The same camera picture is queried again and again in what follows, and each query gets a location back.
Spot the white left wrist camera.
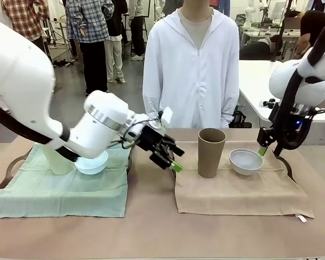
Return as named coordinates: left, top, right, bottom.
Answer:
left=148, top=106, right=174, bottom=129

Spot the black hose of right arm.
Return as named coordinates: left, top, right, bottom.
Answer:
left=270, top=12, right=325, bottom=158

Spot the green cloth mat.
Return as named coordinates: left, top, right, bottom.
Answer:
left=0, top=142, right=131, bottom=219

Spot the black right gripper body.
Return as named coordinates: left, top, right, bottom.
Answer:
left=256, top=127, right=277, bottom=147

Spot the cardboard box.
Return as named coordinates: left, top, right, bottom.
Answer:
left=282, top=17, right=302, bottom=36

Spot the white lab table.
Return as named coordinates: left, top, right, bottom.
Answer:
left=238, top=59, right=325, bottom=123

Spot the tall pale green cup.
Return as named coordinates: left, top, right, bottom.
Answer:
left=43, top=146, right=73, bottom=176

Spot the grey bowl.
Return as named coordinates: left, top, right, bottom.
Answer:
left=229, top=148, right=264, bottom=177

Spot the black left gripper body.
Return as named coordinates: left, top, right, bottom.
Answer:
left=136, top=125, right=176, bottom=155

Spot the person's right forearm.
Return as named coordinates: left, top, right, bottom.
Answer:
left=142, top=86, right=161, bottom=116

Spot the beige cloth mat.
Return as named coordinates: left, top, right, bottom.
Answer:
left=174, top=140, right=315, bottom=224

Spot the black hose of left arm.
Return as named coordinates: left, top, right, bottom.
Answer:
left=0, top=96, right=81, bottom=163

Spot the person in blue plaid shirt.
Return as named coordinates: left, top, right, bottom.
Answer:
left=66, top=0, right=111, bottom=96

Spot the black hose of arm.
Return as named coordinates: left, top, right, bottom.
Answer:
left=0, top=96, right=81, bottom=163
left=270, top=12, right=325, bottom=158

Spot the seated person bending over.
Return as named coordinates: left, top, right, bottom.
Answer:
left=239, top=35, right=284, bottom=61

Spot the person in white hoodie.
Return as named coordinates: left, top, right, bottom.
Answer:
left=141, top=0, right=241, bottom=129

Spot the person in dark clothes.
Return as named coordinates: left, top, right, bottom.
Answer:
left=126, top=0, right=147, bottom=62

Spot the tall brown cup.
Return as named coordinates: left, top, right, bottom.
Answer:
left=197, top=128, right=227, bottom=179

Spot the person in black t-shirt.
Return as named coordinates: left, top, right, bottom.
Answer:
left=295, top=10, right=325, bottom=59

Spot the person's left forearm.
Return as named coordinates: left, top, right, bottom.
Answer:
left=219, top=86, right=241, bottom=128

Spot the person in red plaid shirt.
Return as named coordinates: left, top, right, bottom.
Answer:
left=1, top=0, right=50, bottom=55

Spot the person in black vest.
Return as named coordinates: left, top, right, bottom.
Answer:
left=105, top=0, right=127, bottom=83

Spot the light blue bowl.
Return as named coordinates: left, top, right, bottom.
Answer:
left=74, top=149, right=109, bottom=176

